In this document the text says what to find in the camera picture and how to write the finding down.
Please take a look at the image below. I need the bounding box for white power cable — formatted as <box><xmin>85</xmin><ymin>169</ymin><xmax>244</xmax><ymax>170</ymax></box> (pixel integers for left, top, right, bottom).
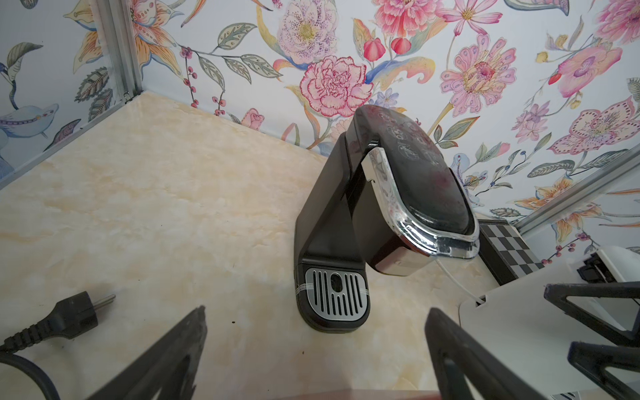
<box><xmin>434</xmin><ymin>257</ymin><xmax>486</xmax><ymax>303</ymax></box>

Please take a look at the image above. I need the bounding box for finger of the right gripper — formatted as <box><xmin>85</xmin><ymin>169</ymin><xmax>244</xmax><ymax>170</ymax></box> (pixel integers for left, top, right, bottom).
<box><xmin>568</xmin><ymin>342</ymin><xmax>639</xmax><ymax>399</ymax></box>
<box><xmin>543</xmin><ymin>281</ymin><xmax>640</xmax><ymax>348</ymax></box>

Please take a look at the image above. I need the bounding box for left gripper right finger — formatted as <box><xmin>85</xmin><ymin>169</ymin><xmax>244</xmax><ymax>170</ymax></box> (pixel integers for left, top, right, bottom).
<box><xmin>424</xmin><ymin>308</ymin><xmax>543</xmax><ymax>399</ymax></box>

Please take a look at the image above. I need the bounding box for red machine black cable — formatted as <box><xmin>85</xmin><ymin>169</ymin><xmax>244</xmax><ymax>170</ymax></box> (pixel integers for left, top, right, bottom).
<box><xmin>0</xmin><ymin>291</ymin><xmax>117</xmax><ymax>400</ymax></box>

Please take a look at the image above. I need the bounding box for black coffee machine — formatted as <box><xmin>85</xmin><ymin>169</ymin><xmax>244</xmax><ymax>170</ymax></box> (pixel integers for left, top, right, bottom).
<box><xmin>293</xmin><ymin>105</ymin><xmax>480</xmax><ymax>333</ymax></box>

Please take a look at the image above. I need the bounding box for red coffee machine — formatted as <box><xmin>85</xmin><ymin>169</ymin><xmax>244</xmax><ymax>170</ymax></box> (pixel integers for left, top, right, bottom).
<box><xmin>287</xmin><ymin>389</ymin><xmax>441</xmax><ymax>400</ymax></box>

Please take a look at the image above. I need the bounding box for white coffee machine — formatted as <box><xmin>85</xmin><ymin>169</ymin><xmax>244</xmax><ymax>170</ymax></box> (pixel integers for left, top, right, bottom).
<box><xmin>459</xmin><ymin>246</ymin><xmax>639</xmax><ymax>395</ymax></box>

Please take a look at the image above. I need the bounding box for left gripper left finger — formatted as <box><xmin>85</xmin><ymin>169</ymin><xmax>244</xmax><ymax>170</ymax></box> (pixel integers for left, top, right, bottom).
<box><xmin>90</xmin><ymin>306</ymin><xmax>208</xmax><ymax>399</ymax></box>

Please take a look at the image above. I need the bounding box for black white chessboard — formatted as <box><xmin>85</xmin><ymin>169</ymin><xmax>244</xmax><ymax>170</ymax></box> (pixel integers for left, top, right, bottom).
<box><xmin>478</xmin><ymin>219</ymin><xmax>544</xmax><ymax>286</ymax></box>

